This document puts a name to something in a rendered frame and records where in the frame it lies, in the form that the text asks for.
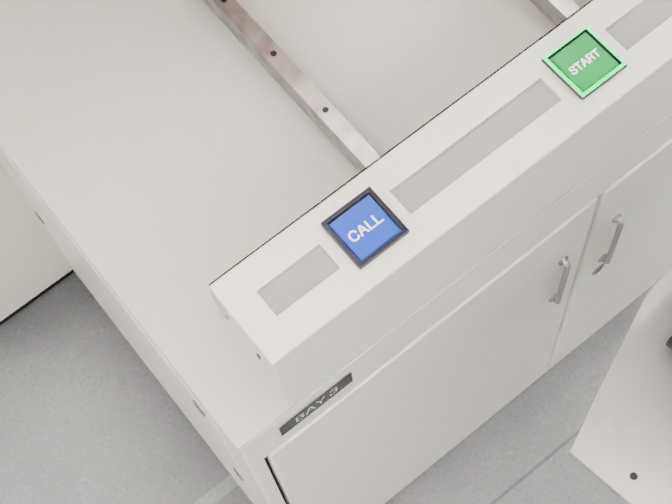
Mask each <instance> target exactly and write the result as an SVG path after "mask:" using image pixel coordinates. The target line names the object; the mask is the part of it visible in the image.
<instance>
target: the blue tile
mask: <svg viewBox="0 0 672 504"><path fill-rule="evenodd" d="M329 227H330V228H331V229H332V230H333V231H334V232H335V233H336V235H337V236H338V237H339V238H340V239H341V240H342V241H343V243H344V244H345V245H346V246H347V247H348V248H349V249H350V250H351V252H352V253H353V254H354V255H355V256H356V257H357V258H358V260H359V261H360V262H361V261H363V260H364V259H365V258H367V257H368V256H369V255H370V254H372V253H373V252H374V251H376V250H377V249H378V248H380V247H381V246H382V245H384V244H385V243H386V242H388V241H389V240H390V239H392V238H393V237H394V236H395V235H397V234H398V233H399V232H401V229H400V228H399V227H398V226H397V225H396V224H395V223H394V222H393V221H392V220H391V219H390V217H389V216H388V215H387V214H386V213H385V212H384V211H383V210H382V209H381V208H380V206H379V205H378V204H377V203H376V202H375V201H374V200H373V199H372V198H371V197H370V195H368V196H366V197H365V198H364V199H362V200H361V201H360V202H358V203H357V204H356V205H354V206H353V207H352V208H350V209H349V210H348V211H346V212H345V213H344V214H342V215H341V216H340V217H338V218H337V219H336V220H334V221H333V222H332V223H330V224H329Z"/></svg>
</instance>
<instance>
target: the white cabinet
mask: <svg viewBox="0 0 672 504"><path fill-rule="evenodd" d="M0 162H1V164H2V165H3V167H4V168H5V170H6V171H7V173H8V174H9V176H10V177H11V179H12V180H13V182H14V183H15V185H16V186H17V188H18V189H19V190H20V192H21V193H22V195H23V196H24V198H25V199H26V201H27V202H28V204H29V205H30V207H31V208H32V210H33V211H34V213H35V214H36V216H37V217H38V219H39V220H40V222H41V223H42V224H43V226H44V227H45V229H46V230H47V232H48V233H49V235H50V236H51V238H52V239H53V241H54V242H55V244H56V245H57V247H58V248H59V250H60V251H61V253H62V254H63V256H64V257H65V258H66V260H67V261H68V263H69V264H70V266H71V267H72V269H73V270H74V272H75V273H76V274H77V276H78V277H79V278H80V280H81V281H82V282H83V283H84V285H85V286H86V287H87V289H88V290H89V291H88V292H89V293H90V295H91V296H92V298H93V299H94V300H95V301H97V302H98V303H99V304H100V306H101V307H102V308H103V310H104V311H105V312H106V313H107V315H108V316H109V317H110V319H111V320H112V321H113V323H114V324H115V325H116V326H117V328H118V329H119V330H120V332H121V333H122V334H123V336H124V337H125V338H126V339H127V341H128V342H129V343H130V345H131V346H132V347H133V348H134V350H135V351H136V352H137V354H138V355H139V356H140V358H141V359H142V360H143V361H144V363H145V364H146V365H147V367H148V368H149V369H150V371H151V372H152V373H153V374H154V376H155V377H156V378H157V380H158V381H159V382H160V384H161V385H162V386H163V387H164V389H165V390H166V391H167V393H168V394H169V395H170V396H171V398H172V399H173V400H174V402H175V403H176V404H177V406H178V407H179V408H180V409H181V411H182V412H183V413H184V415H185V416H186V417H187V419H188V420H189V421H190V422H191V424H192V425H193V426H194V428H195V429H196V430H197V432H198V433H199V434H200V435H201V437H202V438H203V439H204V441H205V442H206V443H207V444H208V446H209V447H210V448H211V450H212V451H213V452H214V454H215V455H216V456H217V457H218V459H219V460H220V461H221V463H222V464H223V465H224V467H225V468H226V469H227V470H228V472H229V473H230V474H231V476H232V477H233V478H234V479H235V481H236V482H237V483H238V485H239V486H240V487H241V489H242V490H243V491H244V492H245V494H246V495H247V496H248V498H249V499H250V500H251V502H252V503H253V504H385V503H386V502H387V501H389V500H390V499H391V498H392V497H394V496H395V495H396V494H397V493H398V492H400V491H401V490H402V489H403V488H405V487H406V486H407V485H408V484H410V483H411V482H412V481H413V480H414V479H416V478H417V477H418V476H419V475H421V474H422V473H423V472H424V471H425V470H427V469H428V468H429V467H430V466H432V465H433V464H434V463H435V462H437V461H438V460H439V459H440V458H441V457H443V456H444V455H445V454H446V453H448V452H449V451H450V450H451V449H452V448H454V447H455V446H456V445H457V444H459V443H460V442H461V441H462V440H464V439H465V438H466V437H467V436H468V435H470V434H471V433H472V432H473V431H475V430H476V429H477V428H478V427H479V426H481V425H482V424H483V423H484V422H486V421H487V420H488V419H489V418H491V417H492V416H493V415H494V414H495V413H497V412H498V411H499V410H500V409H502V408H503V407H504V406H505V405H506V404H508V403H509V402H510V401H511V400H513V399H514V398H515V397H516V396H518V395H519V394H520V393H521V392H522V391H524V390H525V389H526V388H527V387H529V386H530V385H531V384H532V383H534V382H535V381H536V380H537V379H538V378H540V377H541V376H542V375H543V374H545V373H546V372H547V371H548V370H549V369H551V368H552V367H553V366H554V365H556V364H557V363H558V362H559V361H561V360H562V359H563V358H564V357H565V356H567V355H568V354H569V353H570V352H572V351H573V350H574V349H575V348H576V347H578V346H579V345H580V344H581V343H583V342H584V341H585V340H586V339H588V338H589V337H590V336H591V335H592V334H594V333H595V332H596V331H597V330H599V329H600V328H601V327H602V326H603V325H605V324H606V323H607V322H608V321H610V320H611V319H612V318H613V317H615V316H616V315H617V314H618V313H619V312H621V311H622V310H623V309H624V308H626V307H627V306H628V305H629V304H630V303H632V302H633V301H634V300H635V299H637V298H638V297H639V296H640V295H642V294H643V293H644V292H645V291H646V290H648V289H649V288H650V287H651V286H653V285H654V284H655V283H656V282H657V281H658V280H659V279H660V278H661V276H662V275H663V274H664V273H665V272H666V271H667V270H668V269H669V268H670V266H671V265H672V112H671V113H670V114H668V115H667V116H666V117H664V118H663V119H662V120H661V121H659V122H658V123H657V124H655V125H654V126H653V127H652V128H650V129H649V130H648V131H646V132H645V133H644V134H643V135H641V136H640V137H639V138H638V139H636V140H635V141H634V142H632V143H631V144H630V145H629V146H627V147H626V148H625V149H623V150H622V151H621V152H620V153H618V154H617V155H616V156H614V157H613V158H612V159H611V160H609V161H608V162H607V163H605V164H604V165H603V166H602V167H600V168H599V169H598V170H597V171H595V172H594V173H593V174H591V175H590V176H589V177H588V178H586V179H585V180H584V181H582V182H581V183H580V184H579V185H577V186H576V187H575V188H573V189H572V190H571V191H570V192H568V193H567V194H566V195H564V196H563V197H562V198H561V199H559V200H558V201H557V202H556V203H554V204H553V205H552V206H550V207H549V208H548V209H547V210H545V211H544V212H543V213H541V214H540V215H539V216H538V217H536V218H535V219H534V220H532V221H531V222H530V223H529V224H527V225H526V226H525V227H523V228H522V229H521V230H520V231H518V232H517V233H516V234H514V235H513V236H512V237H511V238H509V239H508V240H507V241H506V242H504V243H503V244H502V245H500V246H499V247H498V248H497V249H495V250H494V251H493V252H491V253H490V254H489V255H488V256H486V257H485V258H484V259H482V260H481V261H480V262H479V263H477V264H476V265H475V266H473V267H472V268H471V269H470V270H468V271H467V272H466V273H465V274H463V275H462V276H461V277H459V278H458V279H457V280H456V281H454V282H453V283H452V284H450V285H449V286H448V287H447V288H445V289H444V290H443V291H441V292H440V293H439V294H438V295H436V296H435V297H434V298H432V299H431V300H430V301H429V302H427V303H426V304H425V305H424V306H422V307H421V308H420V309H418V310H417V311H416V312H415V313H413V314H412V315H411V316H409V317H408V318H407V319H406V320H404V321H403V322H402V323H400V324H399V325H398V326H397V327H395V328H394V329H393V330H391V331H390V332H389V333H388V334H386V335H385V336H384V337H383V338H381V339H380V340H379V341H377V342H376V343H375V344H374V345H372V346H371V347H370V348H368V349H367V350H366V351H365V352H363V353H362V354H361V355H359V356H358V357H357V358H356V359H354V360H353V361H352V362H350V363H349V364H348V365H347V366H345V367H344V368H343V369H342V370H340V371H339V372H338V373H336V374H335V375H334V376H333V377H331V378H330V379H329V380H327V381H326V382H325V383H324V384H322V385H321V386H320V387H318V388H317V389H316V390H315V391H313V392H312V393H311V394H309V395H308V396H307V397H306V398H304V399H303V400H302V401H300V402H299V403H298V404H297V405H295V406H294V407H293V408H292V409H290V410H289V411H288V412H286V413H285V414H284V415H283V416H281V417H280V418H279V419H277V420H276V421H275V422H274V423H272V424H271V425H270V426H268V427H267V428H266V429H265V430H263V431H262V432H261V433H259V434H258V435H257V436H256V437H254V438H253V439H252V440H251V441H249V442H248V443H247V444H245V445H244V446H243V447H242V448H240V449H239V450H237V448H236V447H235V446H234V444H233V443H232V442H231V441H230V439H229V438H228V437H227V435H226V434H225V433H224V432H223V430H222V429H221V428H220V426H219V425H218V424H217V423H216V421H215V420H214V419H213V417H212V416H211V415H210V414H209V412H208V411H207V410H206V409H205V407H204V406H203V405H202V403H201V402H200V401H199V400H198V398H197V397H196V396H195V394H194V393H193V392H192V391H191V389H190V388H189V387H188V385H187V384H186V383H185V382H184V380H183V379H182V378H181V376H180V375H179V374H178V373H177V371H176V370H175V369H174V367H173V366H172V365H171V364H170V362H169V361H168V360H167V359H166V357H165V356H164V355H163V353H162V352H161V351H160V350H159V348H158V347H157V346H156V344H155V343H154V342H153V341H152V339H151V338H150V337H149V335H148V334H147V333H146V332H145V330H144V329H143V328H142V326H141V325H140V324H139V323H138V321H137V320H136V319H135V318H134V316H133V315H132V314H131V312H130V311H129V310H128V309H127V307H126V306H125V305H124V303H123V302H122V301H121V300H120V298H119V297H118V296H117V294H116V293H115V292H114V291H113V289H112V288H111V287H110V285H109V284H108V283H107V282H106V280H105V279H104V278H103V276H102V275H101V274H100V273H99V271H98V270H97V269H96V268H95V266H94V265H93V264H92V262H91V261H90V260H89V259H88V257H87V256H86V255H85V253H84V252H83V251H82V250H81V248H80V247H79V246H78V244H77V243H76V242H75V241H74V239H73V238H72V237H71V235H70V234H69V233H68V232H67V230H66V229H65V228H64V227H63V225H62V224H61V223H60V221H59V220H58V219H57V218H56V216H55V215H54V214H53V212H52V211H51V210H50V209H49V207H48V206H47V205H46V203H45V202H44V201H43V200H42V198H41V197H40V196H39V194H38V193H37V192H36V191H35V189H34V188H33V187H32V185H31V184H30V183H29V182H28V180H27V179H26V178H25V177H24V175H23V174H22V173H21V171H20V170H19V169H18V168H17V166H16V165H15V164H14V162H13V161H12V160H11V159H10V157H9V156H8V155H7V153H6V152H5V151H4V150H3V148H2V147H1V146H0Z"/></svg>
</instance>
